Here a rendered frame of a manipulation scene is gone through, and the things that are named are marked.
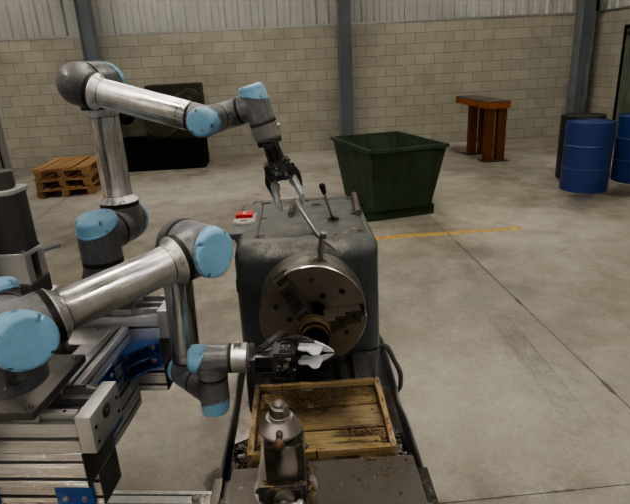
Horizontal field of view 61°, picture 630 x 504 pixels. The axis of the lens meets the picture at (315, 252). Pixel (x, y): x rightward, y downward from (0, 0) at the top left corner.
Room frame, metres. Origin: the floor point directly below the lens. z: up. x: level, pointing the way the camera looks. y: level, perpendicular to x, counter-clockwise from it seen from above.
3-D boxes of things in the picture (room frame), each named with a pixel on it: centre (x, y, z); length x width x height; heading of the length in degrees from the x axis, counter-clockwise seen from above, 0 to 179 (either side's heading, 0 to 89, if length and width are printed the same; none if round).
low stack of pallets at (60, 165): (8.72, 3.83, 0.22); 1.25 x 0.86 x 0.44; 7
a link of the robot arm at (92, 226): (1.51, 0.62, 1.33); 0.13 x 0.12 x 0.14; 168
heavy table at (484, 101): (9.96, -3.11, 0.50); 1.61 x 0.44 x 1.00; 4
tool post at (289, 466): (0.86, 0.08, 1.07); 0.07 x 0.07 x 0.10; 1
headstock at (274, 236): (1.86, 0.04, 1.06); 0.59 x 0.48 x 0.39; 1
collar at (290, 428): (0.86, 0.08, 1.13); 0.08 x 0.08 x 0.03
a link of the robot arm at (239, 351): (1.20, 0.20, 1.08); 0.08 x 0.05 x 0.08; 0
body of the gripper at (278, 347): (1.19, 0.12, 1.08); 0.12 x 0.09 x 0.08; 90
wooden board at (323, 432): (1.20, 0.01, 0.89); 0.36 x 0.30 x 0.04; 91
